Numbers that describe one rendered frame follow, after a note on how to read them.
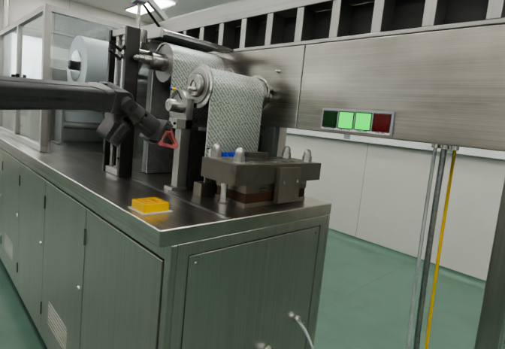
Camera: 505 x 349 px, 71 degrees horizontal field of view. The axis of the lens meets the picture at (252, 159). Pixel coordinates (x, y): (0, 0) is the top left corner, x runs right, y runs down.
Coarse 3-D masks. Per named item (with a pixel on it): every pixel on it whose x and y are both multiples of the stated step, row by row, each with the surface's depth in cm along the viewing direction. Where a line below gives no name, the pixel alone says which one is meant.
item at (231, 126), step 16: (208, 112) 112; (224, 112) 116; (240, 112) 121; (256, 112) 126; (208, 128) 112; (224, 128) 117; (240, 128) 122; (256, 128) 127; (208, 144) 113; (224, 144) 118; (240, 144) 123; (256, 144) 128
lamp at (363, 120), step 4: (356, 116) 110; (360, 116) 109; (364, 116) 108; (368, 116) 107; (356, 120) 110; (360, 120) 109; (364, 120) 108; (368, 120) 107; (356, 124) 110; (360, 124) 109; (364, 124) 108; (368, 124) 107; (356, 128) 110; (360, 128) 109; (364, 128) 108; (368, 128) 107
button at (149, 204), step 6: (144, 198) 93; (150, 198) 93; (156, 198) 94; (132, 204) 91; (138, 204) 88; (144, 204) 87; (150, 204) 87; (156, 204) 88; (162, 204) 90; (168, 204) 91; (138, 210) 88; (144, 210) 86; (150, 210) 87; (156, 210) 89; (162, 210) 90
